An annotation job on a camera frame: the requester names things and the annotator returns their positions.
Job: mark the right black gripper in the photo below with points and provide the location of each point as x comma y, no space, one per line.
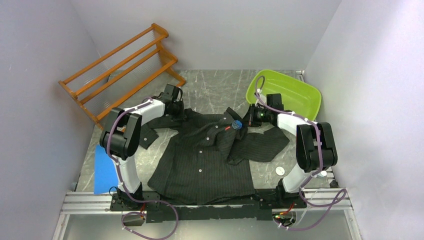
252,121

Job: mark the lime green plastic basin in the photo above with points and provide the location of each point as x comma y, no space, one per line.
298,96

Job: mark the aluminium frame rail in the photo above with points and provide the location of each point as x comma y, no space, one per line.
90,203

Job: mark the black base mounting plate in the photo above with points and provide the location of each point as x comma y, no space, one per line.
276,197

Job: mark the black pinstriped shirt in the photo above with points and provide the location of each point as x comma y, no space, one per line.
208,160

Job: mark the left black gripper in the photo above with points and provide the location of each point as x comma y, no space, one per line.
181,115

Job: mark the orange wooden shoe rack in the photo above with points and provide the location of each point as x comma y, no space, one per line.
99,84

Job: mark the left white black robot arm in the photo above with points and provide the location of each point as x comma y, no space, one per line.
121,135

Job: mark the blue flat mat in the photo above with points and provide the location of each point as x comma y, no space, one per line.
105,175

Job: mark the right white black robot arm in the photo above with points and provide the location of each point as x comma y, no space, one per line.
315,145

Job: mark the light blue white clip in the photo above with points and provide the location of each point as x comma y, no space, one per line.
322,175

